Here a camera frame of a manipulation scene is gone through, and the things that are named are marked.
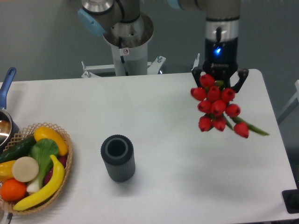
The green bok choy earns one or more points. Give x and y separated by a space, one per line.
41 152

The red tulip bouquet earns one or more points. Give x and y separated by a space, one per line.
215 101

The yellow bell pepper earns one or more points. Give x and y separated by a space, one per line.
6 170

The purple red vegetable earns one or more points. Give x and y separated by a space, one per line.
63 161

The woven wicker basket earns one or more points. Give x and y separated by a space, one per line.
24 134

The beige round disc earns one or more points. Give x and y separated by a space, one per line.
25 169

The blue handled saucepan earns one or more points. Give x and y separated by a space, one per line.
8 128

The white metal base bracket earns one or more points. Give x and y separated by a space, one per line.
98 69

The black device at edge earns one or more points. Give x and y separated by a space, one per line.
291 200

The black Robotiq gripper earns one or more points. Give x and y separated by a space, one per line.
220 62

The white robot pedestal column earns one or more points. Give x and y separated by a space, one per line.
130 38

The green cucumber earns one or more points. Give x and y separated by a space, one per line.
18 150

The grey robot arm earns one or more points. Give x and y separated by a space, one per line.
222 16

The yellow banana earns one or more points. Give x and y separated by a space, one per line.
45 192

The white frame at right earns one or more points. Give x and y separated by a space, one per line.
291 104

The dark grey ribbed vase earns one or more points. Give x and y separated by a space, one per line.
117 152

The orange fruit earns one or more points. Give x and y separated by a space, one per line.
13 190

